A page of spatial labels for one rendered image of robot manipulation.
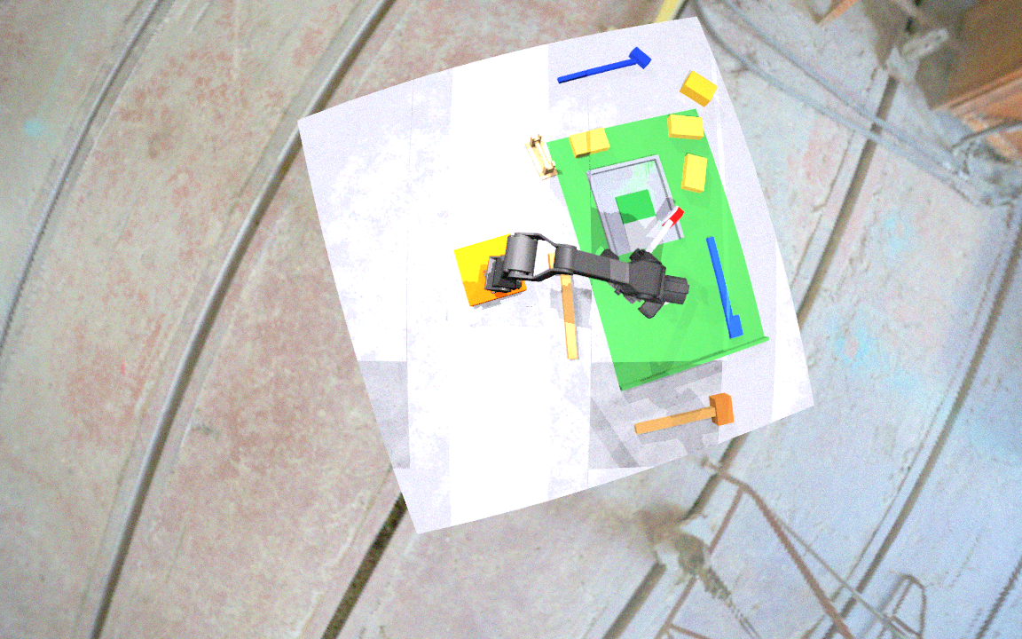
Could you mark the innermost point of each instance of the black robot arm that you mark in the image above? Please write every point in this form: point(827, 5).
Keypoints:
point(644, 277)

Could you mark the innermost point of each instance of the green flat mat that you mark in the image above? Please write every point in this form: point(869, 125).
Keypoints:
point(677, 334)

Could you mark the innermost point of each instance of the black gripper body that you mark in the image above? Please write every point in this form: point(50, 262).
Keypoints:
point(649, 310)

